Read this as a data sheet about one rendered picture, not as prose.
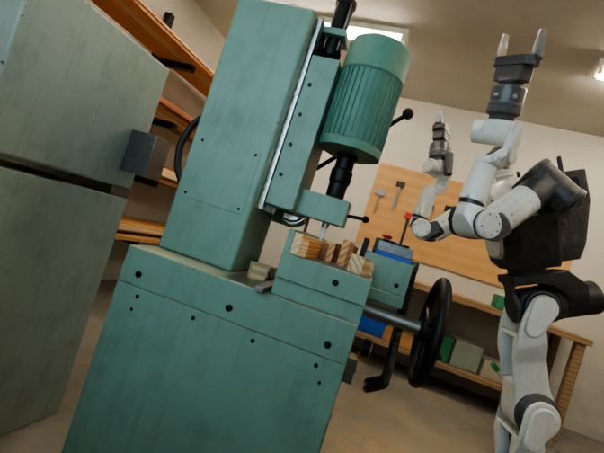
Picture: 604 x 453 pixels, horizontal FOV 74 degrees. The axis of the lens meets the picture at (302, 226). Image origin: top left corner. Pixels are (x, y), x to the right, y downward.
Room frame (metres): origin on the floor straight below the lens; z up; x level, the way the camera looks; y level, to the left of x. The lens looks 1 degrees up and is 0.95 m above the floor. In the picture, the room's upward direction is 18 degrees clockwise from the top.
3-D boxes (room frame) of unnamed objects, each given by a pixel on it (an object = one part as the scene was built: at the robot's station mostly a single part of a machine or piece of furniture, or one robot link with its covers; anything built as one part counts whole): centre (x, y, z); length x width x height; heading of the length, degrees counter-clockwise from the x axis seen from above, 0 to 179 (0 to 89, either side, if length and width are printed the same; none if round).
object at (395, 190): (4.02, -1.55, 1.50); 2.00 x 0.04 x 0.90; 74
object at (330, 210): (1.11, -0.04, 1.03); 0.14 x 0.07 x 0.09; 79
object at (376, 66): (1.10, -0.06, 1.35); 0.18 x 0.18 x 0.31
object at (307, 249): (1.22, -0.08, 0.92); 0.67 x 0.02 x 0.04; 169
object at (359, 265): (0.94, -0.15, 0.92); 0.04 x 0.04 x 0.04; 58
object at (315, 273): (1.17, -0.18, 0.87); 0.61 x 0.30 x 0.06; 169
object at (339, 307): (1.09, -0.12, 0.82); 0.40 x 0.21 x 0.04; 169
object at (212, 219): (1.16, 0.23, 1.16); 0.22 x 0.22 x 0.72; 79
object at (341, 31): (1.13, 0.08, 1.54); 0.08 x 0.08 x 0.17; 79
